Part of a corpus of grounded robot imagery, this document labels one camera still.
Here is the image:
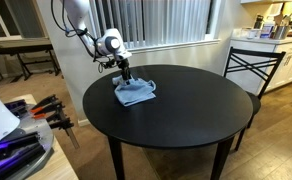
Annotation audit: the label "light wooden robot stand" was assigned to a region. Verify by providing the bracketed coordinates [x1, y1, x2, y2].
[2, 93, 80, 180]

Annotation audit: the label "black keyboard on stand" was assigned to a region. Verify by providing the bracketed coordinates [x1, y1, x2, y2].
[0, 44, 62, 81]

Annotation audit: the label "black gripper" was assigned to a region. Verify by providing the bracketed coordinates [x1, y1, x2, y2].
[116, 58, 134, 83]

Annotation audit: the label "black round table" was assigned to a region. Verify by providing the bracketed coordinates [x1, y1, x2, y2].
[82, 64, 254, 180]

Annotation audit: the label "white vertical window blinds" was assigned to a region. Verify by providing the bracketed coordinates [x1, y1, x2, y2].
[87, 0, 217, 50]

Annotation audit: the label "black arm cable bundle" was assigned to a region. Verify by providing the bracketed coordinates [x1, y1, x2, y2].
[50, 0, 118, 74]

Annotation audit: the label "white blue labelled container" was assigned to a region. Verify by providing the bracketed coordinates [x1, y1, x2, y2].
[259, 22, 274, 39]

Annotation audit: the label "metal canister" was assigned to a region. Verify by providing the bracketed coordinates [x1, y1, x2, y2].
[273, 24, 290, 40]

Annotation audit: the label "black bottle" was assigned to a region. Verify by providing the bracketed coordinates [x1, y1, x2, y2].
[254, 14, 264, 30]

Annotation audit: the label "blue towel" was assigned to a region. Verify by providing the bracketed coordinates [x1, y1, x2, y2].
[111, 75, 157, 107]

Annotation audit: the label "black metal chair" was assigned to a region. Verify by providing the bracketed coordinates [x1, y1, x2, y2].
[223, 46, 287, 152]

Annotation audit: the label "white kitchen counter cabinet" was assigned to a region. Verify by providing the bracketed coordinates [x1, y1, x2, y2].
[230, 35, 292, 93]

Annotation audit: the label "round grey robot base plate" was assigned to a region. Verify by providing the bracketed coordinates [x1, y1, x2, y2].
[0, 99, 55, 180]

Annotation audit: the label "white window sill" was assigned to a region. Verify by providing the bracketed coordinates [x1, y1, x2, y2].
[92, 38, 221, 60]

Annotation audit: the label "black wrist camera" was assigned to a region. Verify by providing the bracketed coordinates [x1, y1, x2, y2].
[97, 59, 119, 70]

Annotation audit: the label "white cup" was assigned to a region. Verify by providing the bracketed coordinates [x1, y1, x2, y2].
[246, 28, 261, 40]

